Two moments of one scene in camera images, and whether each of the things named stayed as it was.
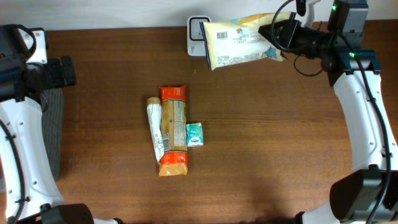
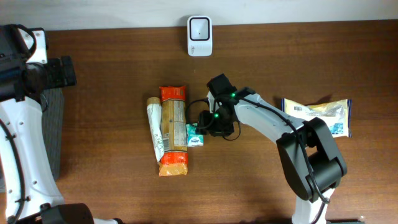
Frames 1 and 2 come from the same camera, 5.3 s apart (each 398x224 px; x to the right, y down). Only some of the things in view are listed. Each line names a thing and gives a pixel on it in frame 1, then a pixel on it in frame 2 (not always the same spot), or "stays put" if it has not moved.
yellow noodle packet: (239, 40) -> (337, 114)
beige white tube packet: (155, 115) stays put
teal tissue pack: (194, 134) stays put
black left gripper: (61, 79) stays put
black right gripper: (284, 30) -> (226, 132)
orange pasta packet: (173, 110) stays put
